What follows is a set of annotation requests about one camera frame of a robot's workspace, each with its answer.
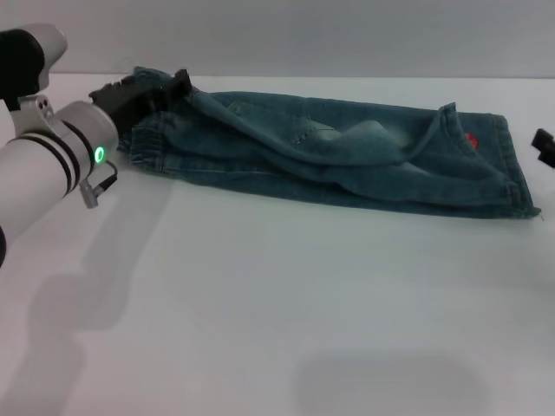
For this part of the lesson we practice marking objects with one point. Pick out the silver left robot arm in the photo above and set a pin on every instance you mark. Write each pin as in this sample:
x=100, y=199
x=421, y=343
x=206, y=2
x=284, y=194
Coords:
x=43, y=160

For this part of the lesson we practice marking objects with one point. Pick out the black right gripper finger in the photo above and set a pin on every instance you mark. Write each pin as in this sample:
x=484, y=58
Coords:
x=545, y=145

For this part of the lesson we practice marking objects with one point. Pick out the blue denim shorts with embroidery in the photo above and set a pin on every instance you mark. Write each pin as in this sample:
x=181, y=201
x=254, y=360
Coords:
x=347, y=160

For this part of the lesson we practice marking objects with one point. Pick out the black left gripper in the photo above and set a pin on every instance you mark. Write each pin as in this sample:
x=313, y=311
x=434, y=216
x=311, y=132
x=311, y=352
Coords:
x=130, y=102

